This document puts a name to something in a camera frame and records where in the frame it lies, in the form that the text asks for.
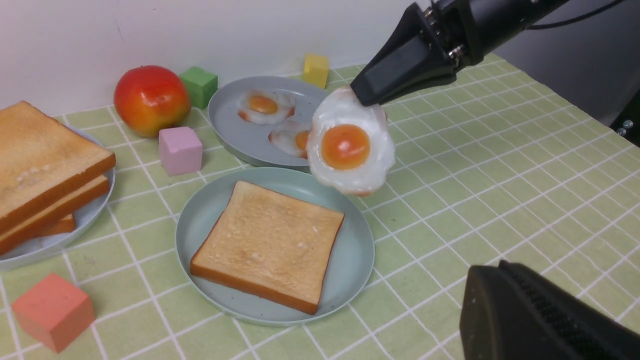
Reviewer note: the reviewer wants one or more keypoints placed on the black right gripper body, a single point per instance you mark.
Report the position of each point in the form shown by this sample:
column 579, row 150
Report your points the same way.
column 463, row 27

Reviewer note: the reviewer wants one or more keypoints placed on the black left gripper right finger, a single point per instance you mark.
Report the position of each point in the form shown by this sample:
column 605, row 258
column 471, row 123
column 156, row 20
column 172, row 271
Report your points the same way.
column 511, row 312

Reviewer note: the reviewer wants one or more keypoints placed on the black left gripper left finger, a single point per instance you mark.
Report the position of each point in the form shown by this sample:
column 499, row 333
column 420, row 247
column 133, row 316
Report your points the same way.
column 413, row 59

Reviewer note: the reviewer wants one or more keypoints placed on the fried egg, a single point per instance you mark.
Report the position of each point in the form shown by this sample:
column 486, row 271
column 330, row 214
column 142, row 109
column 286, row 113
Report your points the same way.
column 350, row 147
column 265, row 108
column 291, row 137

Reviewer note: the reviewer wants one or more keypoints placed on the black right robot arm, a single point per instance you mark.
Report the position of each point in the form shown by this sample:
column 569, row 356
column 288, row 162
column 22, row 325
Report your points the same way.
column 511, row 17

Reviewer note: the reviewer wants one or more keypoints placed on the yellow cube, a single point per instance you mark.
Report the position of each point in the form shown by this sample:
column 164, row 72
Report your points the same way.
column 315, row 70

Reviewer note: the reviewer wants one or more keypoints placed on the teal front plate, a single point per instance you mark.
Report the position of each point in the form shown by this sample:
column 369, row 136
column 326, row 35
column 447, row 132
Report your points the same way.
column 350, row 264

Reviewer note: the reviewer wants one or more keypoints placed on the grey egg plate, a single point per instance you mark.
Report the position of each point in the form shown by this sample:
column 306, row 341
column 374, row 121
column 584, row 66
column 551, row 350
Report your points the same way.
column 249, row 141

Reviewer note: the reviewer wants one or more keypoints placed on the green cube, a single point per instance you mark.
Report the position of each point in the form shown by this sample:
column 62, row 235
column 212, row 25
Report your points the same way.
column 200, row 84

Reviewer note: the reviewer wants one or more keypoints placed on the pink cube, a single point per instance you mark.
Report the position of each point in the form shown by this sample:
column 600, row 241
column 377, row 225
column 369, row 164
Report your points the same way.
column 180, row 150

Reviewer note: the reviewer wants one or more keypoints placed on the red yellow apple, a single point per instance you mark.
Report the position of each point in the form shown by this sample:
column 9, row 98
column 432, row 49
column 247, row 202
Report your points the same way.
column 151, row 98

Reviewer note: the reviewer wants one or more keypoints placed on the green checkered tablecloth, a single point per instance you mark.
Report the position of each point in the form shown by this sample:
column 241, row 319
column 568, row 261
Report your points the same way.
column 497, row 166

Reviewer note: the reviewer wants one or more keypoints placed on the light blue bread plate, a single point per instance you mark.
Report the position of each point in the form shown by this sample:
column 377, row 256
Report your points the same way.
column 38, row 248

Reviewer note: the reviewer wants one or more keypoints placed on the salmon red cube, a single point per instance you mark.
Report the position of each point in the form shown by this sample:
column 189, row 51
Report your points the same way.
column 54, row 312

